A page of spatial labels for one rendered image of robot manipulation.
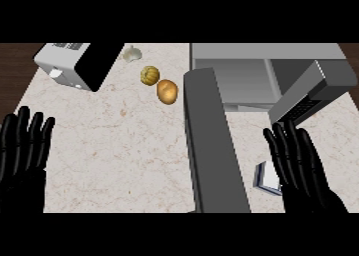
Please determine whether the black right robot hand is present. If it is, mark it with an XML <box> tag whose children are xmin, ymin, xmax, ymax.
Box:
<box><xmin>261</xmin><ymin>119</ymin><xmax>350</xmax><ymax>214</ymax></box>

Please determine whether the white and black toaster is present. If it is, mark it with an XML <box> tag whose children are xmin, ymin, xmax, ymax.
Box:
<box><xmin>32</xmin><ymin>42</ymin><xmax>125</xmax><ymax>93</ymax></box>

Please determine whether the yellow ridged squash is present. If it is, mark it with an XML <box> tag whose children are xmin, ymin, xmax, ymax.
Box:
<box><xmin>139</xmin><ymin>65</ymin><xmax>161</xmax><ymax>87</ymax></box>

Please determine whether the dark grey microwave door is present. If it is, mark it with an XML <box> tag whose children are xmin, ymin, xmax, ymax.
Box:
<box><xmin>182</xmin><ymin>67</ymin><xmax>252</xmax><ymax>214</ymax></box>

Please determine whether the white garlic bulb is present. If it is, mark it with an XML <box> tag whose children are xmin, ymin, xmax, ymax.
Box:
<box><xmin>121</xmin><ymin>45</ymin><xmax>143</xmax><ymax>63</ymax></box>

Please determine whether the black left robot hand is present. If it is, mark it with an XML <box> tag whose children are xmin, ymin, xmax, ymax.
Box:
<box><xmin>0</xmin><ymin>105</ymin><xmax>56</xmax><ymax>214</ymax></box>

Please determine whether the brown potato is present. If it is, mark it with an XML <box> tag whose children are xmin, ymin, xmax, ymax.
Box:
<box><xmin>155</xmin><ymin>79</ymin><xmax>180</xmax><ymax>106</ymax></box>

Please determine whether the grey microwave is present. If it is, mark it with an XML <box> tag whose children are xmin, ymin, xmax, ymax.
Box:
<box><xmin>189</xmin><ymin>42</ymin><xmax>359</xmax><ymax>123</ymax></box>

